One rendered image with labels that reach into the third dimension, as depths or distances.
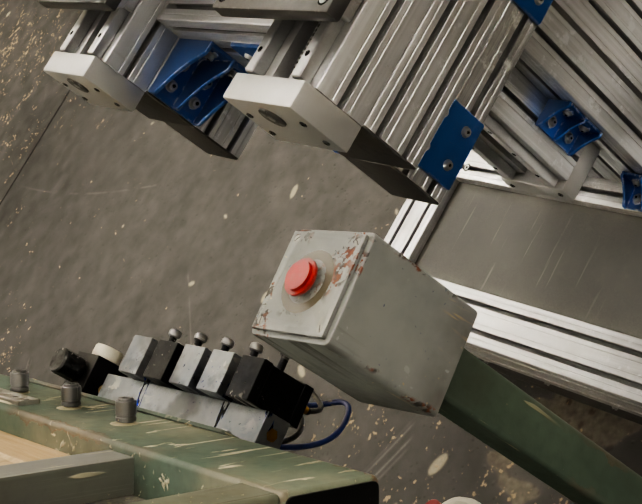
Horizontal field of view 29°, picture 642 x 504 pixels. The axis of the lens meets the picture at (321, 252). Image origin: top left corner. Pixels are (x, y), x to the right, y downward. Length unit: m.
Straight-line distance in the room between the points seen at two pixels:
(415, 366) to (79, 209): 2.68
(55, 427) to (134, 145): 2.34
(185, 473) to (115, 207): 2.44
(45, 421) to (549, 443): 0.58
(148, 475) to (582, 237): 0.96
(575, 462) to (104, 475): 0.53
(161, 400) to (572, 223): 0.78
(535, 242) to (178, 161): 1.62
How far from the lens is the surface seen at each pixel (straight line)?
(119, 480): 1.34
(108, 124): 3.99
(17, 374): 1.69
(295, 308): 1.20
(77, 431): 1.45
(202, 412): 1.57
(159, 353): 1.65
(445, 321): 1.25
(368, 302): 1.18
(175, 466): 1.28
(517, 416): 1.39
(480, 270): 2.14
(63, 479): 1.31
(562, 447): 1.46
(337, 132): 1.31
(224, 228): 3.16
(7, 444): 1.53
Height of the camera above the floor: 1.63
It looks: 35 degrees down
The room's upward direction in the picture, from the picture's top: 54 degrees counter-clockwise
